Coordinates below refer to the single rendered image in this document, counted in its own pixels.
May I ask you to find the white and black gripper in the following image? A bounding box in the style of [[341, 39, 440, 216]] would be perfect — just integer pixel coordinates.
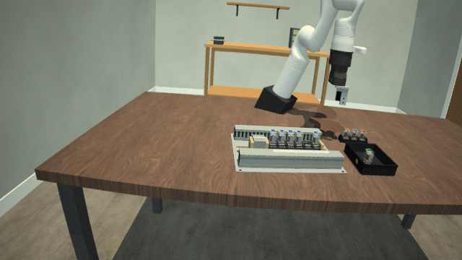
[[328, 35, 367, 105]]

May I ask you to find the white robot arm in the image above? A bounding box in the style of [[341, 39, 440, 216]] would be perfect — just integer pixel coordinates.
[[272, 0, 365, 99]]

